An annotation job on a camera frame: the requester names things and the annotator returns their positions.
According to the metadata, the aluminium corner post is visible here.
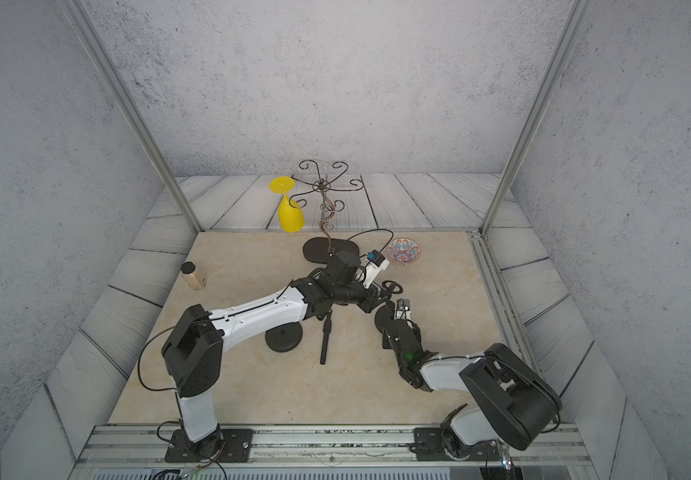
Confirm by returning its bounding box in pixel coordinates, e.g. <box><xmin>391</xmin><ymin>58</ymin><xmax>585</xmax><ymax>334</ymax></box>
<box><xmin>59</xmin><ymin>0</ymin><xmax>205</xmax><ymax>233</ymax></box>
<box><xmin>479</xmin><ymin>0</ymin><xmax>593</xmax><ymax>237</ymax></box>

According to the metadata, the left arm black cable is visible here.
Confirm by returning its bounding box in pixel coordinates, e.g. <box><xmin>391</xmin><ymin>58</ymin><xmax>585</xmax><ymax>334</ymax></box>
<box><xmin>136</xmin><ymin>326</ymin><xmax>184</xmax><ymax>394</ymax></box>

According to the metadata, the aluminium right corner post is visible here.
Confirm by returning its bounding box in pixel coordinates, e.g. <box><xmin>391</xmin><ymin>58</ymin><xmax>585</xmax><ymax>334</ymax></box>
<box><xmin>479</xmin><ymin>0</ymin><xmax>593</xmax><ymax>237</ymax></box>

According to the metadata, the aluminium left corner post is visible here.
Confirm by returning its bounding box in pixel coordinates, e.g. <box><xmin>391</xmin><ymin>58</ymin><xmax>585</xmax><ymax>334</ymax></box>
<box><xmin>59</xmin><ymin>0</ymin><xmax>205</xmax><ymax>233</ymax></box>

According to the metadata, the dark oval stand base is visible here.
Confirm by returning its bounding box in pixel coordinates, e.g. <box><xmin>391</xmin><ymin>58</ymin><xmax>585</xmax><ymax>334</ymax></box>
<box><xmin>302</xmin><ymin>237</ymin><xmax>361</xmax><ymax>264</ymax></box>

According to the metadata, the yellow plastic goblet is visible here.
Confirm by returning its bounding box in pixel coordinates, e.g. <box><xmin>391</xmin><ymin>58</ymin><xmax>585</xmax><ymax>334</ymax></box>
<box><xmin>269</xmin><ymin>176</ymin><xmax>305</xmax><ymax>233</ymax></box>

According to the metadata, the scrolled wire holder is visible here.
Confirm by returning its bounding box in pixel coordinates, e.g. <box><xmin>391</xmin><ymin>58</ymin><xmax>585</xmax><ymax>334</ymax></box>
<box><xmin>290</xmin><ymin>159</ymin><xmax>365</xmax><ymax>240</ymax></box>

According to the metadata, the spice jar black lid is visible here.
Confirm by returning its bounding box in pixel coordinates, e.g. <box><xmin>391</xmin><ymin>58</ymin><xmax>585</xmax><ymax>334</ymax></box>
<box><xmin>180</xmin><ymin>261</ymin><xmax>206</xmax><ymax>290</ymax></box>

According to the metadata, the black microphone stand pole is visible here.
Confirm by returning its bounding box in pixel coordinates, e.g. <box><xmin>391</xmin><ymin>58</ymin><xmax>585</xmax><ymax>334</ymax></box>
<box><xmin>381</xmin><ymin>280</ymin><xmax>403</xmax><ymax>295</ymax></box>

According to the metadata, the spare black microphone pole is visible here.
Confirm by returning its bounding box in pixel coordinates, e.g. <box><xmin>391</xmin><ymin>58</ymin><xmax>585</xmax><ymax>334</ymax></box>
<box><xmin>319</xmin><ymin>310</ymin><xmax>332</xmax><ymax>365</ymax></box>

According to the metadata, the red blue patterned bowl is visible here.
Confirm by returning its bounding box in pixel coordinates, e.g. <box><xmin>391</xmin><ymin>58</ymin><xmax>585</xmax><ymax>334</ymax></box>
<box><xmin>385</xmin><ymin>238</ymin><xmax>421</xmax><ymax>265</ymax></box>

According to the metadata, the aluminium front rail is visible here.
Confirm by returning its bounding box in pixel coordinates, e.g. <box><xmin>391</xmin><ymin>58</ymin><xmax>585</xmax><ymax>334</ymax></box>
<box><xmin>69</xmin><ymin>422</ymin><xmax>598</xmax><ymax>479</ymax></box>

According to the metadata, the black round stand base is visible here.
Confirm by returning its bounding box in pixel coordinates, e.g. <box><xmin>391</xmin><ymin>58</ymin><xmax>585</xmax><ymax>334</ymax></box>
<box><xmin>375</xmin><ymin>301</ymin><xmax>395</xmax><ymax>334</ymax></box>

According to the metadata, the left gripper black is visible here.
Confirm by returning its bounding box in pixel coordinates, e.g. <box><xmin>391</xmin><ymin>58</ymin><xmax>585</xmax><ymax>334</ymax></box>
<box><xmin>331</xmin><ymin>275</ymin><xmax>395</xmax><ymax>314</ymax></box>

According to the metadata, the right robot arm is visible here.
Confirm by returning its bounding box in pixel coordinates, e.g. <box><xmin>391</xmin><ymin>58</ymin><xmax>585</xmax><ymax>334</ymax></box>
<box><xmin>375</xmin><ymin>299</ymin><xmax>563</xmax><ymax>460</ymax></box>

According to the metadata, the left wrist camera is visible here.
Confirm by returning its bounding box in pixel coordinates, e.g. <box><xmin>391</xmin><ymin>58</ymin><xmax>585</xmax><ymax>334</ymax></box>
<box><xmin>363</xmin><ymin>250</ymin><xmax>389</xmax><ymax>288</ymax></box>

